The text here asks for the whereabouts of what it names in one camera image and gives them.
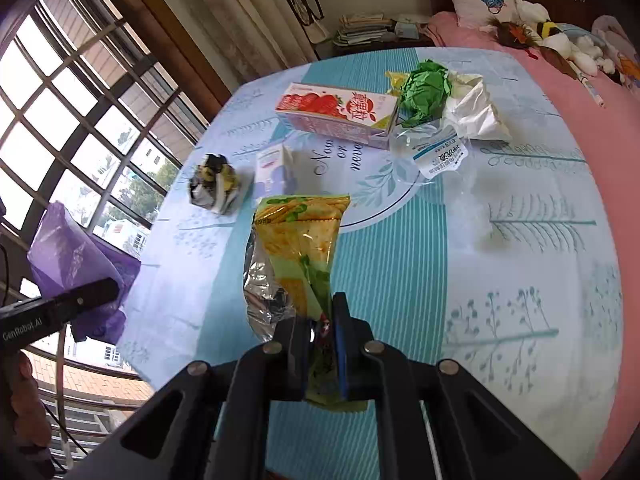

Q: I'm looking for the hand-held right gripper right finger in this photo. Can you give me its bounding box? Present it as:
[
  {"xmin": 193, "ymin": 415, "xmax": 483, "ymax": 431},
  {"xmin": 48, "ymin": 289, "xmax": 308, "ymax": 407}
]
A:
[{"xmin": 332, "ymin": 291, "xmax": 583, "ymax": 480}]

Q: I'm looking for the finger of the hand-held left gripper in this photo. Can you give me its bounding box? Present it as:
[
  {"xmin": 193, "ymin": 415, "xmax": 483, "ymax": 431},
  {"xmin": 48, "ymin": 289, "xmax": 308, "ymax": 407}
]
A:
[{"xmin": 50, "ymin": 277, "xmax": 120, "ymax": 322}]

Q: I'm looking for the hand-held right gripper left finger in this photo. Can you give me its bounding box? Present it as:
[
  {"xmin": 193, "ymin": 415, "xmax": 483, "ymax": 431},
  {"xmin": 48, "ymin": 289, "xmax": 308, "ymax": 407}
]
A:
[{"xmin": 65, "ymin": 315, "xmax": 315, "ymax": 480}]

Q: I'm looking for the purple plastic bag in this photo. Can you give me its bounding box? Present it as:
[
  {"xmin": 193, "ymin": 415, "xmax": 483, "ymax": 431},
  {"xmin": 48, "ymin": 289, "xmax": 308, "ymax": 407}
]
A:
[{"xmin": 26, "ymin": 201, "xmax": 142, "ymax": 343}]

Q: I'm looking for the green cracker packet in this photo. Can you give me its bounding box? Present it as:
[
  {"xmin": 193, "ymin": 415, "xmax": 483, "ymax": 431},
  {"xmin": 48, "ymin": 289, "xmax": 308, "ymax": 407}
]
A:
[{"xmin": 243, "ymin": 194, "xmax": 368, "ymax": 411}]

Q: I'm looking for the person's left hand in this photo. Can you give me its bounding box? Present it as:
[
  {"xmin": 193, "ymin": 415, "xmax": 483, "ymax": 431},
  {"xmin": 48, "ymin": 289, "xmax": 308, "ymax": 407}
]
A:
[{"xmin": 9, "ymin": 351, "xmax": 53, "ymax": 461}]

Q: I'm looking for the table with blue tablecloth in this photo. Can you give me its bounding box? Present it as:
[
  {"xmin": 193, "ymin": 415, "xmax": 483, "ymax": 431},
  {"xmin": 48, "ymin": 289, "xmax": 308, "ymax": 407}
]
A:
[{"xmin": 116, "ymin": 46, "xmax": 626, "ymax": 480}]

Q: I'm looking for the crumpled black yellow wrapper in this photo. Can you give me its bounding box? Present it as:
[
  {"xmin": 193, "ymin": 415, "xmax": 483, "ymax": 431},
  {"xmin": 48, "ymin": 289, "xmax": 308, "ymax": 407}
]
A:
[{"xmin": 187, "ymin": 154, "xmax": 242, "ymax": 216}]

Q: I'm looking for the window with brown grille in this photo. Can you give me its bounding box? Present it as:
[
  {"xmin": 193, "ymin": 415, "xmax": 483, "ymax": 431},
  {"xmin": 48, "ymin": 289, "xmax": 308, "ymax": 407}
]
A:
[{"xmin": 0, "ymin": 0, "xmax": 221, "ymax": 480}]

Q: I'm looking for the small white carton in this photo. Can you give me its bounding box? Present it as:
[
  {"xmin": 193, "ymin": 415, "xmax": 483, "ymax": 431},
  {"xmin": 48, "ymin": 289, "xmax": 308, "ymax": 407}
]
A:
[{"xmin": 254, "ymin": 142, "xmax": 296, "ymax": 198}]

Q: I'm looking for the clear plastic packet white label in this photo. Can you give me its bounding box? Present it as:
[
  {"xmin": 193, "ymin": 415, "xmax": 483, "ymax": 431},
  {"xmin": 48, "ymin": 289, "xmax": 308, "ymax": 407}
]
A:
[{"xmin": 389, "ymin": 122, "xmax": 496, "ymax": 251}]

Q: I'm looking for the strawberry milk carton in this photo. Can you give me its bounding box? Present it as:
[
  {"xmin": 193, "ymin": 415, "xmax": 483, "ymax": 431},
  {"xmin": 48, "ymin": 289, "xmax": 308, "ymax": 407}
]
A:
[{"xmin": 275, "ymin": 82, "xmax": 401, "ymax": 150}]

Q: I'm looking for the crumpled green paper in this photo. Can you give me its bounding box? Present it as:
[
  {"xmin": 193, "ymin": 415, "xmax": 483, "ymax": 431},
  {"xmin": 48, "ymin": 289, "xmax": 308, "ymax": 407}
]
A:
[{"xmin": 397, "ymin": 60, "xmax": 453, "ymax": 128}]

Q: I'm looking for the crumpled white bag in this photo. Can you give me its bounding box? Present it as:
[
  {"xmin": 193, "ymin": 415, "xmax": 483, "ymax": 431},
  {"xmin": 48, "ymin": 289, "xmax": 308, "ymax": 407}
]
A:
[{"xmin": 442, "ymin": 70, "xmax": 513, "ymax": 142}]

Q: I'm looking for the dark wooden nightstand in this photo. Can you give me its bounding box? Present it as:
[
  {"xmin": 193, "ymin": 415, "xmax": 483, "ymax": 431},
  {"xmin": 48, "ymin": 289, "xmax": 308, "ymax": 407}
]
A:
[{"xmin": 314, "ymin": 35, "xmax": 436, "ymax": 61}]

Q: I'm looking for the floral curtain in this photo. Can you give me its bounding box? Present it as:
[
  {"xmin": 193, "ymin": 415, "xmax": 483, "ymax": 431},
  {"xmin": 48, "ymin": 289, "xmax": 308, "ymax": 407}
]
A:
[{"xmin": 187, "ymin": 0, "xmax": 321, "ymax": 86}]

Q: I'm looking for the bed with pink sheet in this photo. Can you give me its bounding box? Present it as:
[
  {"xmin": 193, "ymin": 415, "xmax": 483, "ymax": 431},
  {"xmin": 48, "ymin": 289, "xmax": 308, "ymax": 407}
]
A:
[{"xmin": 425, "ymin": 10, "xmax": 640, "ymax": 480}]

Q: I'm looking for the stack of books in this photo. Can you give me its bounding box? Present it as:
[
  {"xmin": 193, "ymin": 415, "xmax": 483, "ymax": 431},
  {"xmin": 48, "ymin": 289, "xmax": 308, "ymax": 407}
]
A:
[{"xmin": 332, "ymin": 12, "xmax": 396, "ymax": 47}]

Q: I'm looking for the blue tissue box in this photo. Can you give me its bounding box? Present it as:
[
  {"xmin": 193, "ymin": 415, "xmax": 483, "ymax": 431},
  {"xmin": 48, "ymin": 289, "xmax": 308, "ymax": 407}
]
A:
[{"xmin": 392, "ymin": 20, "xmax": 431, "ymax": 41}]

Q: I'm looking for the brown feathered toy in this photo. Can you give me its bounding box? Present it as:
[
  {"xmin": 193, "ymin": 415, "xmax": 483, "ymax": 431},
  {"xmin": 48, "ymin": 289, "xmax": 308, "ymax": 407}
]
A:
[{"xmin": 482, "ymin": 15, "xmax": 543, "ymax": 51}]

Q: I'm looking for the white and pink pen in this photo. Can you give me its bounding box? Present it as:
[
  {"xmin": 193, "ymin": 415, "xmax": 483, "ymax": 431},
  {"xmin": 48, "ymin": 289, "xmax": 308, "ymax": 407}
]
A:
[{"xmin": 575, "ymin": 70, "xmax": 606, "ymax": 108}]

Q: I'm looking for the bee plush toy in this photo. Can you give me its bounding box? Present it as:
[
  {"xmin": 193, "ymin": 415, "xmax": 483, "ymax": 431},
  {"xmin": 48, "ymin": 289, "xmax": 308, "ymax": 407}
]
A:
[{"xmin": 515, "ymin": 0, "xmax": 573, "ymax": 58}]

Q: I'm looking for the white plush toy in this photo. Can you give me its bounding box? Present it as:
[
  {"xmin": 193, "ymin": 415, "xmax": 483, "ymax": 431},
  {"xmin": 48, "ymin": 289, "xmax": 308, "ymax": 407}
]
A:
[{"xmin": 570, "ymin": 30, "xmax": 621, "ymax": 76}]

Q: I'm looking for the folded bear print quilt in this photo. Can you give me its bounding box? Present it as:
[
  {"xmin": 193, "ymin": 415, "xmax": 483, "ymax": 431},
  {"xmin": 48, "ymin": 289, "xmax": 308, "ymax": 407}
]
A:
[{"xmin": 592, "ymin": 15, "xmax": 640, "ymax": 91}]

